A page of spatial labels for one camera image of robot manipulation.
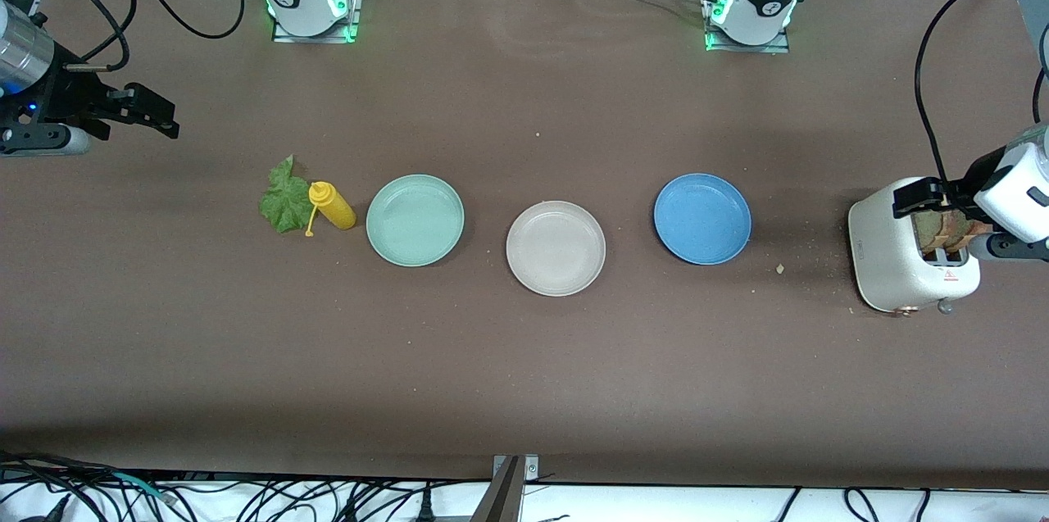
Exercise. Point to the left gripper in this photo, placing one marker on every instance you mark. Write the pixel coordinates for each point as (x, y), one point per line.
(975, 174)

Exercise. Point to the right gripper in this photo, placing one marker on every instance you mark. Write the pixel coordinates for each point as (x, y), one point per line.
(69, 96)

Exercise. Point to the brown bread slice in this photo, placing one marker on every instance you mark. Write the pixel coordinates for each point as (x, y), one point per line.
(934, 235)
(971, 229)

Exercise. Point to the green lettuce leaf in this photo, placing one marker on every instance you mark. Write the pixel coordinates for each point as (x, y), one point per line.
(283, 206)

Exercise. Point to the yellow mustard squeeze bottle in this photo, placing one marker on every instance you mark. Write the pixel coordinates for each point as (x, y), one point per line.
(336, 211)

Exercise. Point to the blue round plate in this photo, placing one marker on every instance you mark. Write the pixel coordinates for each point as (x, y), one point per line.
(702, 219)

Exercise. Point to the green round plate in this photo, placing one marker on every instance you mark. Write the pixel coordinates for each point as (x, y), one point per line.
(415, 220)

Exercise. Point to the beige round plate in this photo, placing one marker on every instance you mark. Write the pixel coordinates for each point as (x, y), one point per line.
(556, 248)

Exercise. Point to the white toaster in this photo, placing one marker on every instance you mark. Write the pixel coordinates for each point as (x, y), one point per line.
(881, 251)

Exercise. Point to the aluminium table edge profile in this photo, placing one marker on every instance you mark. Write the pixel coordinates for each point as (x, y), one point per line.
(38, 2)

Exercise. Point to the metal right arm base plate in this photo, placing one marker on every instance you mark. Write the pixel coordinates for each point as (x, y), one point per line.
(311, 38)

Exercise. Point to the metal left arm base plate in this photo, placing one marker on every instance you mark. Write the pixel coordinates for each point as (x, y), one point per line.
(746, 48)

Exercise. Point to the metal table edge bracket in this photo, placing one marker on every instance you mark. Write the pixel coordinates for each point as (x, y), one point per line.
(504, 497)

